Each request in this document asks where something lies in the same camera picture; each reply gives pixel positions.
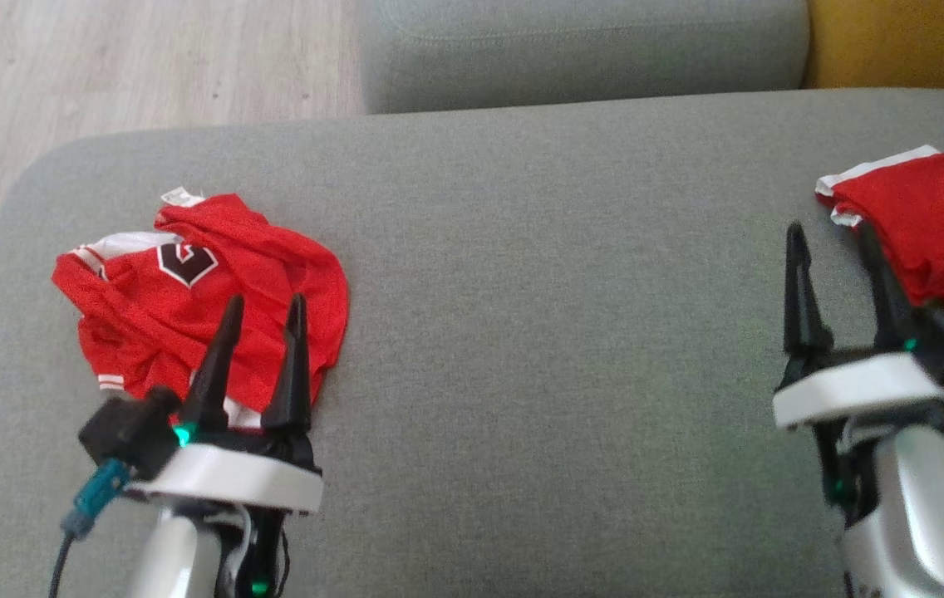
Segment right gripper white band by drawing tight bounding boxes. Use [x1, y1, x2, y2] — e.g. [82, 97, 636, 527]
[773, 222, 944, 526]

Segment mustard yellow cushion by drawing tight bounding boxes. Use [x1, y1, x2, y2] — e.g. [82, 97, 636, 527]
[804, 0, 944, 105]

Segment grey fabric sofa seat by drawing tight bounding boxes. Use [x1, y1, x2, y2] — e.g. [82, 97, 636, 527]
[0, 87, 944, 598]

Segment red jersey with white sleeves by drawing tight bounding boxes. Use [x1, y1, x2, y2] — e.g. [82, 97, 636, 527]
[51, 187, 351, 433]

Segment red shorts with white trim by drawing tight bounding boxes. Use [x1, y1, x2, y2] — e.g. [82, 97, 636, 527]
[815, 145, 944, 318]

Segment grey fabric sofa cushion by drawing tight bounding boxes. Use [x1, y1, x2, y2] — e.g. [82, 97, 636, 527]
[358, 0, 809, 115]

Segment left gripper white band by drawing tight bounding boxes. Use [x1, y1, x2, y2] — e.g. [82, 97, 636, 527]
[123, 292, 324, 598]

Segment left black cable teal plug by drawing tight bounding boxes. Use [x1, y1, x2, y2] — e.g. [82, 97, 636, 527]
[48, 458, 134, 598]

